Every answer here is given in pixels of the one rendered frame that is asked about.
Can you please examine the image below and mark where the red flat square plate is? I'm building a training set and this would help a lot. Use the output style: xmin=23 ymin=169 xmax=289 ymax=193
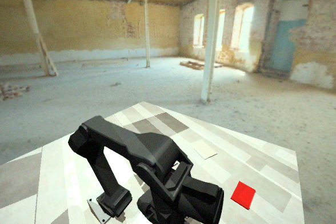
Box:
xmin=231 ymin=181 xmax=255 ymax=210

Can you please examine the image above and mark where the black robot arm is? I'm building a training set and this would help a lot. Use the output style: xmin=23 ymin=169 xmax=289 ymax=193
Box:
xmin=68 ymin=115 xmax=224 ymax=224

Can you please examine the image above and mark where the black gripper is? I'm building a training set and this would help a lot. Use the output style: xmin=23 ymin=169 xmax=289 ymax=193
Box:
xmin=137 ymin=189 xmax=189 ymax=224

